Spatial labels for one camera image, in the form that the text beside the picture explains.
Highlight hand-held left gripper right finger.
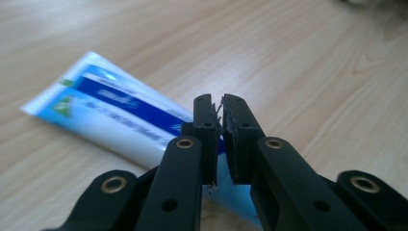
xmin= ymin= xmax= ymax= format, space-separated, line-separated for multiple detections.
xmin=220 ymin=93 xmax=267 ymax=186

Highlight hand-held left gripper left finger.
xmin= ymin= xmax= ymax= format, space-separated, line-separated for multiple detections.
xmin=181 ymin=93 xmax=223 ymax=188

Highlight blue and white toothpaste tube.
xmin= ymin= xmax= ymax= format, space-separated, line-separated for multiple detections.
xmin=19 ymin=50 xmax=263 ymax=229

